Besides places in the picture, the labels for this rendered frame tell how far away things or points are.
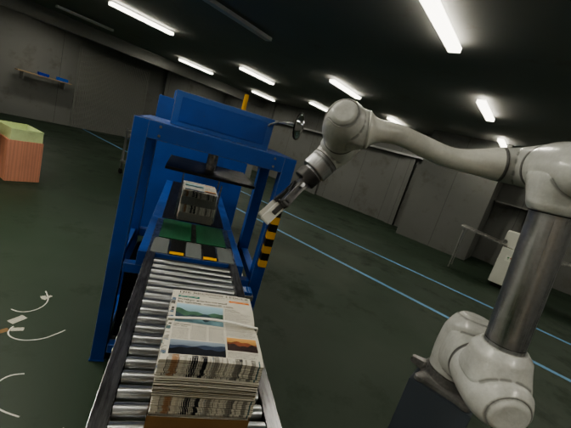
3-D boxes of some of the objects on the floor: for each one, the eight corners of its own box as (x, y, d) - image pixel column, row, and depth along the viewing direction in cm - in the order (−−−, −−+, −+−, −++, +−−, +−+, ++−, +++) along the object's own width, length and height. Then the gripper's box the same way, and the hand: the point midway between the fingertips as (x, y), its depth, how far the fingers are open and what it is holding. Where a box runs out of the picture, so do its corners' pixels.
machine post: (236, 368, 237) (297, 160, 205) (224, 368, 234) (285, 157, 202) (234, 360, 245) (294, 159, 213) (223, 359, 242) (281, 155, 210)
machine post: (104, 362, 209) (150, 119, 177) (87, 361, 206) (132, 114, 174) (107, 352, 217) (152, 119, 185) (92, 351, 214) (135, 114, 182)
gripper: (330, 181, 92) (274, 233, 91) (311, 181, 116) (267, 222, 115) (313, 160, 90) (256, 213, 90) (297, 166, 115) (252, 207, 114)
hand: (264, 216), depth 102 cm, fingers open, 13 cm apart
